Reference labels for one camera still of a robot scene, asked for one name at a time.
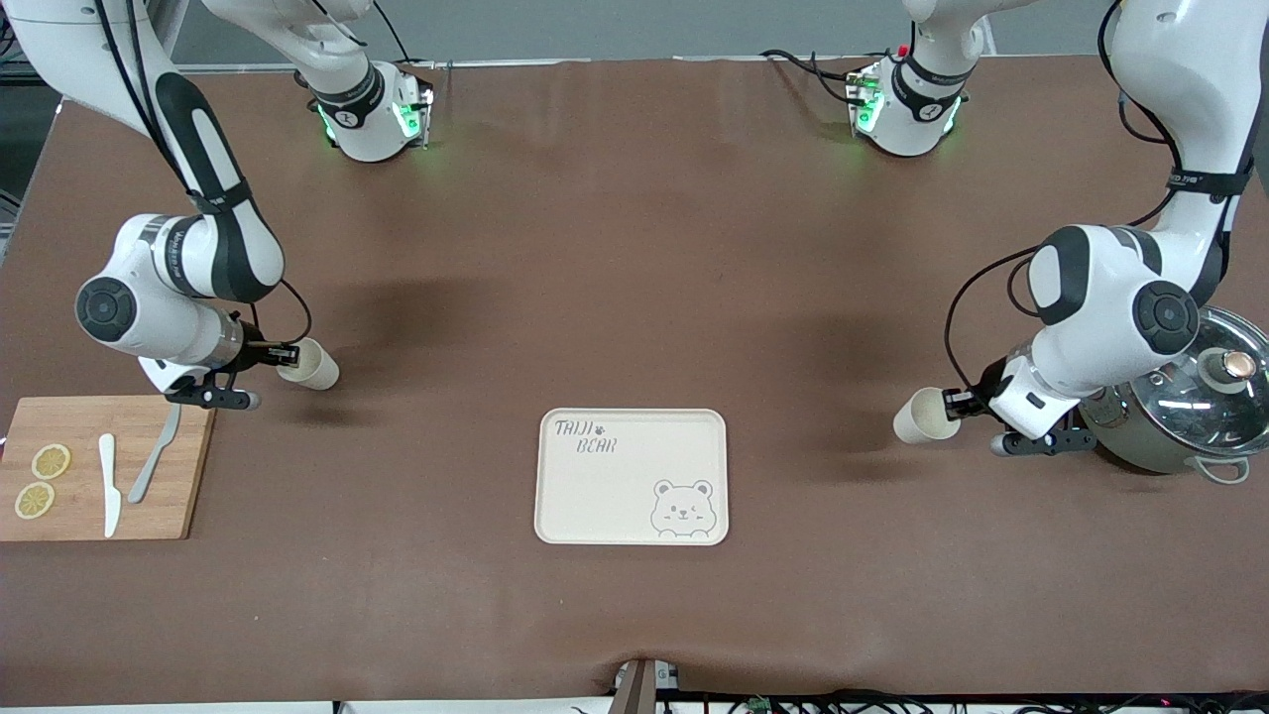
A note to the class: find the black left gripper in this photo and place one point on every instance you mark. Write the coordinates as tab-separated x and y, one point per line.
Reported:
984	388

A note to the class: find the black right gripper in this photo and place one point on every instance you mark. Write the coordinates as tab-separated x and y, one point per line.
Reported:
254	348

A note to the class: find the white IKEA cup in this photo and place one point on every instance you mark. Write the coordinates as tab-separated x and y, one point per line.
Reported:
319	375
917	421

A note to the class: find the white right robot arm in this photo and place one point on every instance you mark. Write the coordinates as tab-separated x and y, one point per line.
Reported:
149	288

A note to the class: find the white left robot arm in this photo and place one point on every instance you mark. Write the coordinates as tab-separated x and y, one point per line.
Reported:
1091	317

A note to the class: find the white bear print tray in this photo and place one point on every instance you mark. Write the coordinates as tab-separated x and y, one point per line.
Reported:
615	486

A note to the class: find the bamboo cutting board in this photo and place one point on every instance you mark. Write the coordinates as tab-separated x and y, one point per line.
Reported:
188	476

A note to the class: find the grey plastic knife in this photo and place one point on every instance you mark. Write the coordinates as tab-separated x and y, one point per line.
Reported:
149	471

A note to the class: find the grey-green electric pot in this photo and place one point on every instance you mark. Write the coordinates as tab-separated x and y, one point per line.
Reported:
1150	451

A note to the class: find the white plastic knife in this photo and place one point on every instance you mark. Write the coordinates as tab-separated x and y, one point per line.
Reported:
109	486

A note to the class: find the yellow lemon slice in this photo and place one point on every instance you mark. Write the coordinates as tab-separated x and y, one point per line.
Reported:
51	461
35	501

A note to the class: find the glass pot lid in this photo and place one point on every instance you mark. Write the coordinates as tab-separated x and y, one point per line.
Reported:
1229	416

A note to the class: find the metal table edge bracket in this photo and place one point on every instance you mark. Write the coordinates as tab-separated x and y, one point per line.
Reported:
644	684

